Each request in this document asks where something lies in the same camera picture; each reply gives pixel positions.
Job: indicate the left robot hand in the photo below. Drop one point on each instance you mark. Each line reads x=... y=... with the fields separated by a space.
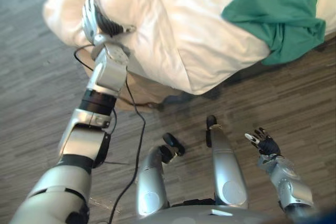
x=90 y=22

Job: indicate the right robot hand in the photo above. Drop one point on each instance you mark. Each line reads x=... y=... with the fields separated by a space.
x=266 y=145

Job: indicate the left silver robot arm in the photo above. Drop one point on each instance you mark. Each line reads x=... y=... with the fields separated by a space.
x=86 y=140

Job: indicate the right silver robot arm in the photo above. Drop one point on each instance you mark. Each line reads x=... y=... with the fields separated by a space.
x=287 y=182

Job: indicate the green cloth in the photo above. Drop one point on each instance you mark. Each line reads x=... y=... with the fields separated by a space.
x=278 y=16

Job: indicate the right silver robot leg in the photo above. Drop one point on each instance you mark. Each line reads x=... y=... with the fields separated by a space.
x=225 y=166

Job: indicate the white duvet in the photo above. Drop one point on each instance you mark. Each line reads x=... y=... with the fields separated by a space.
x=162 y=32

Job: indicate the silver robot torso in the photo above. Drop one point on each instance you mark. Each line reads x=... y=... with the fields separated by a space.
x=207 y=214

